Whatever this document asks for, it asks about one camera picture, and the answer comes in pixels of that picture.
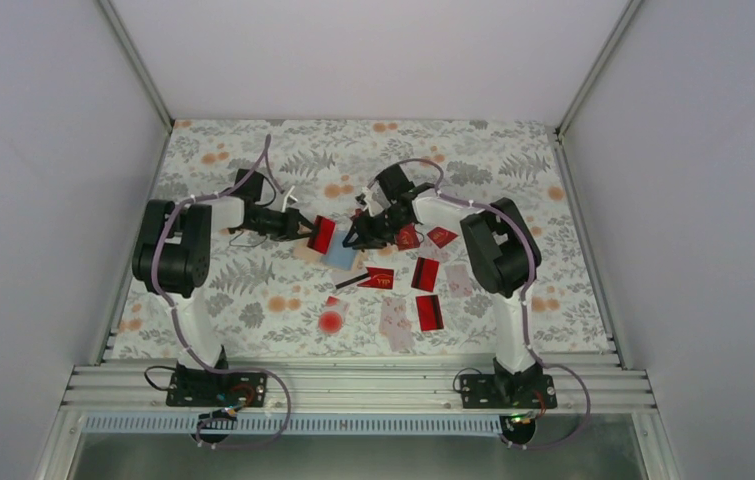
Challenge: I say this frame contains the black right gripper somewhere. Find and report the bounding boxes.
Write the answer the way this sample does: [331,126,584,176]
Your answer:
[343,207,410,250]

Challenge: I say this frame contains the beige leather card holder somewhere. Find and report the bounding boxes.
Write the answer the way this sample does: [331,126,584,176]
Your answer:
[292,230,363,271]

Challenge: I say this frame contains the red magnetic stripe card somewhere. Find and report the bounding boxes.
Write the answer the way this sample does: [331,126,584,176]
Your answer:
[411,257,440,292]

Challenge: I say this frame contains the red VIP card small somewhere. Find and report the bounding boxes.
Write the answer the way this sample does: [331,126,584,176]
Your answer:
[427,227,458,249]

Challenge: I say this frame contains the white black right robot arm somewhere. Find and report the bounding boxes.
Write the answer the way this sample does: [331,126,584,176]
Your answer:
[343,161,543,407]

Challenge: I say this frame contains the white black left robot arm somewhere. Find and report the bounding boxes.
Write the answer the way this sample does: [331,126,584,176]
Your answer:
[132,169,315,405]

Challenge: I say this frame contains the red VIP card upper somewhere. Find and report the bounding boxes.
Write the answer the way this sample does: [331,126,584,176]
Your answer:
[395,224,421,251]

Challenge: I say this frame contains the red VIP card centre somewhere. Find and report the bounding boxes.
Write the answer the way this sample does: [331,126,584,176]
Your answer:
[358,267,395,290]

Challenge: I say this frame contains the white card black stripe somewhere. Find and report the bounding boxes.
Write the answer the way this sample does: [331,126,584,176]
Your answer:
[331,270,370,290]

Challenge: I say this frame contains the white card red circle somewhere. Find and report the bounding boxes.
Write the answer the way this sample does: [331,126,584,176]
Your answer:
[318,296,349,335]

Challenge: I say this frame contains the red stripe card lower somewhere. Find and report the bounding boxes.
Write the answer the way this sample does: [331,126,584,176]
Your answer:
[416,295,444,332]

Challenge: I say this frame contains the white floral card lower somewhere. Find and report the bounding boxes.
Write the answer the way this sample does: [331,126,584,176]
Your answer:
[379,297,414,353]

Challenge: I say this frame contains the white floral card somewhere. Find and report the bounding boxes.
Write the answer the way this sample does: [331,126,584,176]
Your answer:
[379,297,414,353]
[445,264,474,298]

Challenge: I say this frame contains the white floral card right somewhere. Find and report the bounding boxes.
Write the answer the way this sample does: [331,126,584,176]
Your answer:
[445,264,474,298]

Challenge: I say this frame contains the floral patterned table mat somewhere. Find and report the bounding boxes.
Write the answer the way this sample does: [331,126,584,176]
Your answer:
[109,119,610,360]

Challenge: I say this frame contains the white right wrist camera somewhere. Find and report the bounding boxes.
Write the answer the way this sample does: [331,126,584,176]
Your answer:
[355,187,382,215]

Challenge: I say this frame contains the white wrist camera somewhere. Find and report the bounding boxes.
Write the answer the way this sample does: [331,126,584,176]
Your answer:
[280,186,297,212]
[355,187,382,215]

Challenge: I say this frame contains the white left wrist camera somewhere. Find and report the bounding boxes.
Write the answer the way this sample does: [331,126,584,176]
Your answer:
[280,186,297,212]

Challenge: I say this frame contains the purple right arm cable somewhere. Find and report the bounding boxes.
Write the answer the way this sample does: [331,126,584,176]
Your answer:
[376,157,594,453]

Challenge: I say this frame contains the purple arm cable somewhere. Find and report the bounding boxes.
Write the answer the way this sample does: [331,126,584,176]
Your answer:
[376,157,594,453]
[150,135,294,452]

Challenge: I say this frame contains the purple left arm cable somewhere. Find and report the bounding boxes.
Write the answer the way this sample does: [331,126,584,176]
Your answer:
[150,135,294,452]

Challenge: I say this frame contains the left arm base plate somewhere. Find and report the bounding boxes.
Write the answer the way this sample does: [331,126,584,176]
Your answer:
[165,370,268,408]

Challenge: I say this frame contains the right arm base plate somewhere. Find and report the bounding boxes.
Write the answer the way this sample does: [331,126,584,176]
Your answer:
[456,373,558,410]

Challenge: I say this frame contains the aluminium rail frame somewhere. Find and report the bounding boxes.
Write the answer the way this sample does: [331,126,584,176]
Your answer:
[61,358,657,414]

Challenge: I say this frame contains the grey slotted cable duct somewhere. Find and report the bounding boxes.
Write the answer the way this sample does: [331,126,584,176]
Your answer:
[80,412,502,437]

